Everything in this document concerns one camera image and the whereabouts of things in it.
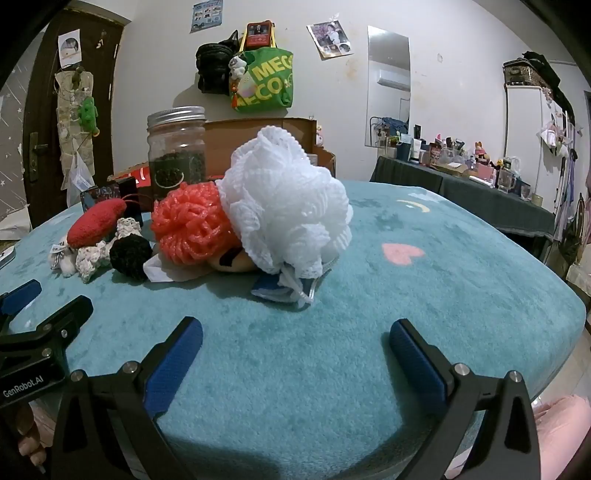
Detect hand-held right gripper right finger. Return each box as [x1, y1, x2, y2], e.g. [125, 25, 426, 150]
[389, 318, 541, 480]

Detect white crochet scrunchie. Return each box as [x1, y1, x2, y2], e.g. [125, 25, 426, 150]
[75, 240, 116, 283]
[115, 217, 144, 241]

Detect green plush frog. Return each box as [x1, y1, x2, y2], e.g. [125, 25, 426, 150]
[78, 97, 101, 137]

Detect cardboard box with red lining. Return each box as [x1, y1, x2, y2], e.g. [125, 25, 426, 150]
[107, 116, 337, 185]

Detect black backpack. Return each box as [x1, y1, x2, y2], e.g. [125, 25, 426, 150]
[195, 30, 241, 94]

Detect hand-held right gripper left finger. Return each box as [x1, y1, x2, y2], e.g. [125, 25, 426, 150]
[54, 316, 205, 480]

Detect desk with dark cloth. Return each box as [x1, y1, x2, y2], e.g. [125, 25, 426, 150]
[369, 155, 557, 250]

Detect glass jar with metal lid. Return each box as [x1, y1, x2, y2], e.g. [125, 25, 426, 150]
[147, 106, 207, 201]

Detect coral mesh bath pouf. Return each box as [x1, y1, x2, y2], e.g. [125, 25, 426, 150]
[150, 181, 241, 266]

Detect green tote bag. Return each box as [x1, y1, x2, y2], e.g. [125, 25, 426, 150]
[229, 21, 295, 114]

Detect red terry sponge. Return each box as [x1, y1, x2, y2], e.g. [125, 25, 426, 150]
[67, 195, 153, 247]

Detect photo on door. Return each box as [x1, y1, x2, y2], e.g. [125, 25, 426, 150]
[58, 28, 83, 68]

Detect clutter of cosmetics bottles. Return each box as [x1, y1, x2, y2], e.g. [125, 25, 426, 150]
[379, 124, 546, 204]

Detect beige powder puff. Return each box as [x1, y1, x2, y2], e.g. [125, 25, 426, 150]
[208, 247, 257, 274]

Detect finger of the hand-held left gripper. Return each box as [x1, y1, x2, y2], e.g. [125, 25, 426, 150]
[0, 295, 94, 359]
[0, 279, 43, 330]

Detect clear plastic bag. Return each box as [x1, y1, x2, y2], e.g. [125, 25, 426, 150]
[62, 154, 95, 204]

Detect hanging pocket organizer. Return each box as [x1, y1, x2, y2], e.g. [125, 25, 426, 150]
[54, 67, 100, 160]

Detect blue white cloth item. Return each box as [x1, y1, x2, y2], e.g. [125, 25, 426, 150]
[250, 265, 333, 308]

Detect dark patterned suitcase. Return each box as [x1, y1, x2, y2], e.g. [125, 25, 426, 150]
[502, 58, 550, 88]

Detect hanging clothes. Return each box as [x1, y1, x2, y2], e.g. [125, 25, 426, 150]
[536, 99, 583, 232]

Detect white mesh bath pouf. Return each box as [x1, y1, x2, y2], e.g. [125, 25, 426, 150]
[216, 126, 354, 310]

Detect blue wall poster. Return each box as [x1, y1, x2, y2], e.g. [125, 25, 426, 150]
[190, 0, 225, 33]

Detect white wrapper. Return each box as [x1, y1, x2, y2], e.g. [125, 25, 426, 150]
[143, 256, 208, 283]

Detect person's left hand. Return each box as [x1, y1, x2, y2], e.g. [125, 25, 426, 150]
[8, 401, 49, 474]

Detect white refrigerator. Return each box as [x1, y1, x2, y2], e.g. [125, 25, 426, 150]
[503, 85, 561, 185]

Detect black fluffy scrunchie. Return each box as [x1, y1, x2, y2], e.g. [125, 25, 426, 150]
[109, 234, 154, 282]

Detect dark brown door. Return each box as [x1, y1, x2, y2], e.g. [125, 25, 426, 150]
[23, 7, 132, 229]

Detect photo collage wall poster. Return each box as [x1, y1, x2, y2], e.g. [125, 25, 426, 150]
[307, 19, 354, 60]

